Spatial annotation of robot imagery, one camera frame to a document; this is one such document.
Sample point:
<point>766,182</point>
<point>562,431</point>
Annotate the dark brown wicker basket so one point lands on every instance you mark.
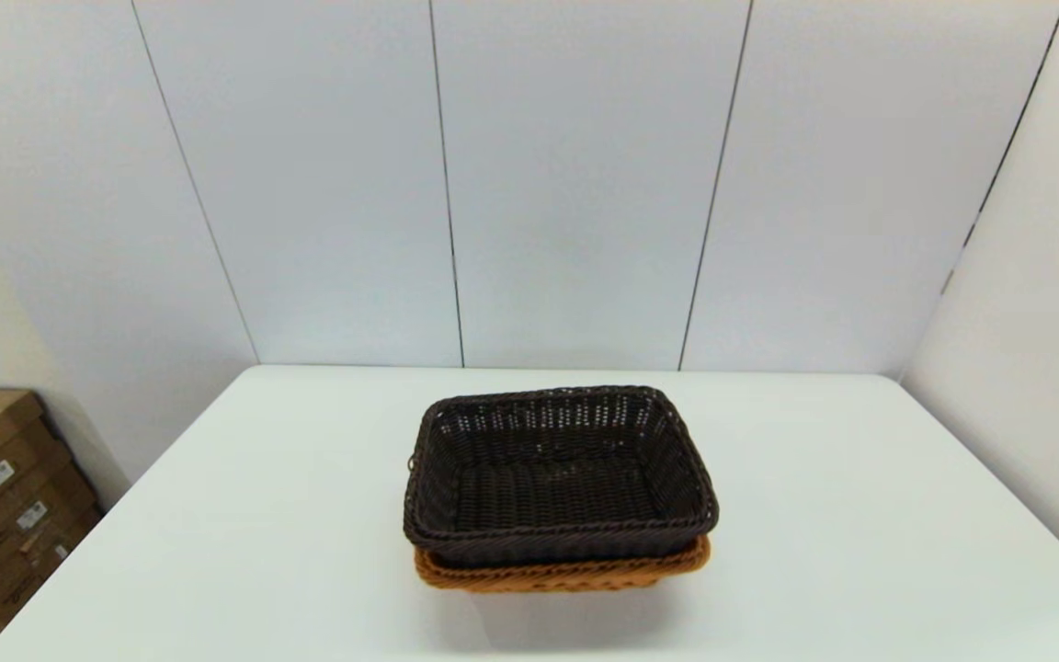
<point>548,487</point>

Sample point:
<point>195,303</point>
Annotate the orange wicker basket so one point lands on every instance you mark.
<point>566,579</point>

